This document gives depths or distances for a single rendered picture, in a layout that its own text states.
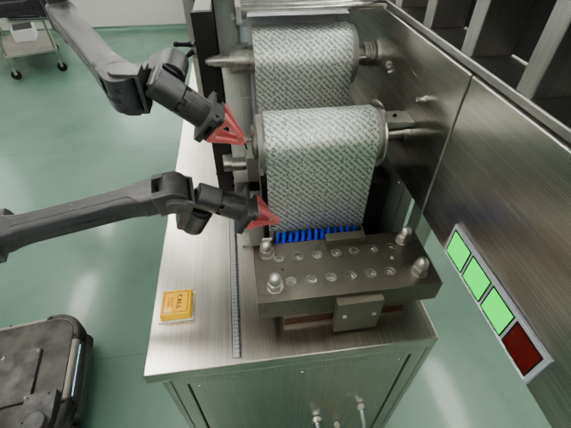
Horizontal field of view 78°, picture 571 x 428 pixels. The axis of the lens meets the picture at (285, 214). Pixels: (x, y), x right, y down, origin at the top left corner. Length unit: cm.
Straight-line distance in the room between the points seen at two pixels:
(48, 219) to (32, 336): 116
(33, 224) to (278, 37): 65
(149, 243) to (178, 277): 142
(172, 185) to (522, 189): 59
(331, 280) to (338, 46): 54
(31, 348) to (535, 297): 178
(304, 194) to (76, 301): 170
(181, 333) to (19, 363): 106
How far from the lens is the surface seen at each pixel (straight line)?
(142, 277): 223
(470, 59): 68
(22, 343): 194
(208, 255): 102
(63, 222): 81
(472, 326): 213
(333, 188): 81
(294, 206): 82
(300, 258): 82
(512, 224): 59
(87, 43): 85
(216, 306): 91
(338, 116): 76
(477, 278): 66
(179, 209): 74
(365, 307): 80
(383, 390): 115
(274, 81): 92
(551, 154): 53
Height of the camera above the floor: 166
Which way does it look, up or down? 43 degrees down
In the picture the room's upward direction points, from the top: straight up
